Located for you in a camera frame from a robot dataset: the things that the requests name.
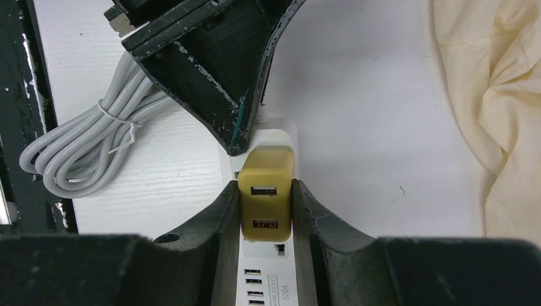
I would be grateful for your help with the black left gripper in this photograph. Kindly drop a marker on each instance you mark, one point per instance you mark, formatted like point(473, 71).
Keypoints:
point(216, 68)

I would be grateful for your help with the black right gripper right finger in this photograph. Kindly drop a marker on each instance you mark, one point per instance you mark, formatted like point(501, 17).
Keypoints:
point(336, 264)

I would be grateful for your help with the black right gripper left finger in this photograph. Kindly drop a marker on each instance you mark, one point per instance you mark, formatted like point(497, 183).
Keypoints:
point(195, 263)

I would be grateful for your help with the yellow plug adapter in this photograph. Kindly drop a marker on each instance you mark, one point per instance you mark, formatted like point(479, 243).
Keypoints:
point(265, 190)

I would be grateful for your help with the cream yellow cloth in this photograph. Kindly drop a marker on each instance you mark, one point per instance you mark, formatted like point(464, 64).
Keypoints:
point(490, 52)

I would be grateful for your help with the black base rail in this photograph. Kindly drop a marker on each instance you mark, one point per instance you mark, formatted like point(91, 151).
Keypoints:
point(27, 112)

